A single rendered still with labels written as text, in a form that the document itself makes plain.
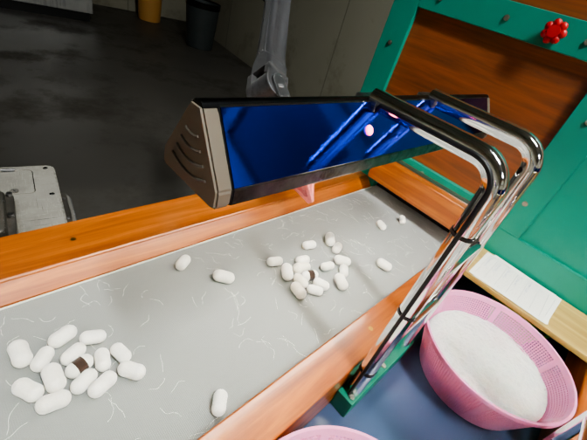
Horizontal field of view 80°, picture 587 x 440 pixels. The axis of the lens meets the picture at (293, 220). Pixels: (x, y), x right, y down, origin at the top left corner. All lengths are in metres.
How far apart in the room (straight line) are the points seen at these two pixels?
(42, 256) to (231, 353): 0.32
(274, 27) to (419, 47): 0.38
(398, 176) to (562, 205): 0.36
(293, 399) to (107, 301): 0.31
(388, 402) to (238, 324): 0.29
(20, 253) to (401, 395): 0.65
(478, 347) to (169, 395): 0.54
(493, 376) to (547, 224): 0.39
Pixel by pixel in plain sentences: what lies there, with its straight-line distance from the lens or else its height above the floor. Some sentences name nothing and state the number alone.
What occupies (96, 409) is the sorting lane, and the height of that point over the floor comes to 0.74.
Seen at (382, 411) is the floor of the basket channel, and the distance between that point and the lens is 0.66.
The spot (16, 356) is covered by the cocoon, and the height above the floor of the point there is 0.76.
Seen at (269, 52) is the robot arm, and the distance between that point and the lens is 0.81.
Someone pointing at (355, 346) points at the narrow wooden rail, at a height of 0.77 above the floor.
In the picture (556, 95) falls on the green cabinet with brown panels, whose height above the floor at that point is 1.14.
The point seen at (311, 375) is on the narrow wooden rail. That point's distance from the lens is 0.53.
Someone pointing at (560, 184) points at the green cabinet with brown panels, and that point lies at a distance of 0.94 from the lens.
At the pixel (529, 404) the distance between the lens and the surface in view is 0.78.
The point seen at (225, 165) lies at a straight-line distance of 0.27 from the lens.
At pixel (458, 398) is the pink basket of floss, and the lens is 0.70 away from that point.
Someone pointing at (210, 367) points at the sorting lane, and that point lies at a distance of 0.54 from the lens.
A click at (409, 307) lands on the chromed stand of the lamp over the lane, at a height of 0.92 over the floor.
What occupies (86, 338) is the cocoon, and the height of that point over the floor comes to 0.76.
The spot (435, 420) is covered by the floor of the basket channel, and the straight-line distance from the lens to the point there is 0.71.
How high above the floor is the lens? 1.20
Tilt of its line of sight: 34 degrees down
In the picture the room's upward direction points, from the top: 18 degrees clockwise
